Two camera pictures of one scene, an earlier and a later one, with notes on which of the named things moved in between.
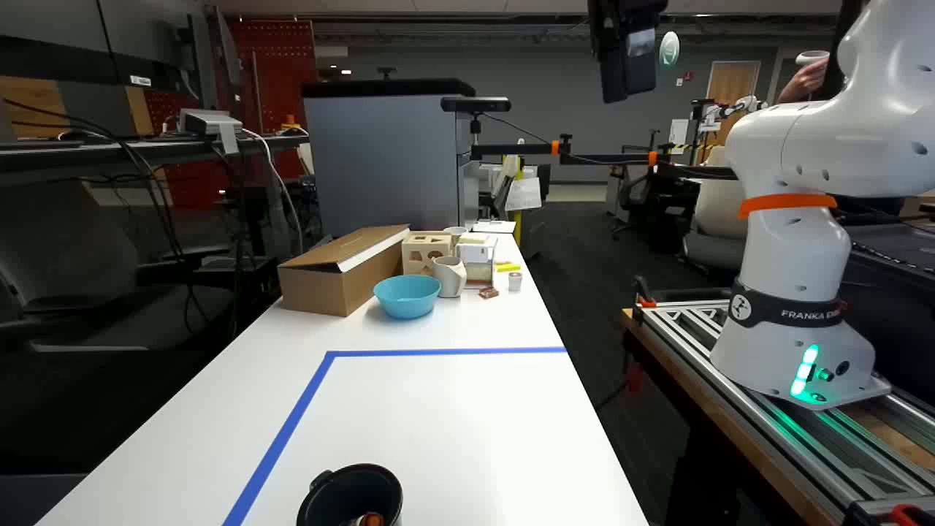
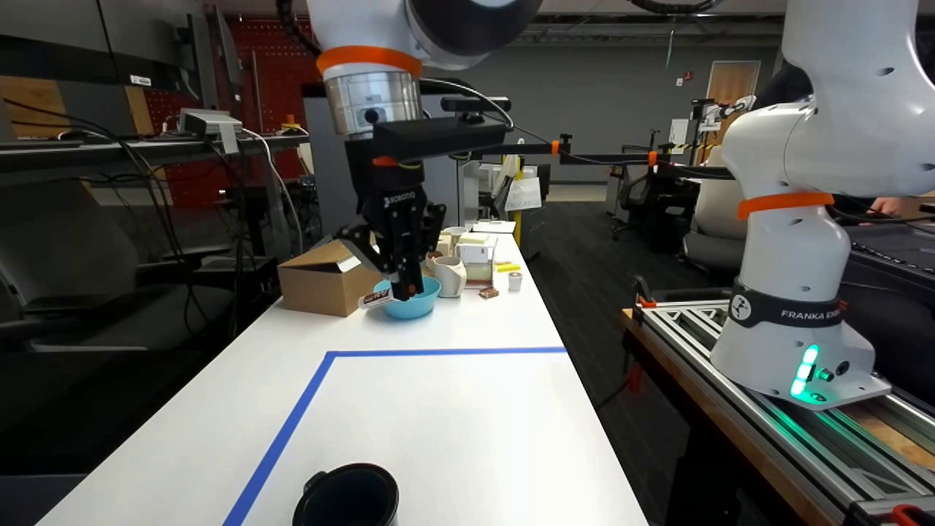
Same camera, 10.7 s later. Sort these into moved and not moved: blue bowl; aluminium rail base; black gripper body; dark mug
Moved: black gripper body
Not moved: aluminium rail base; dark mug; blue bowl
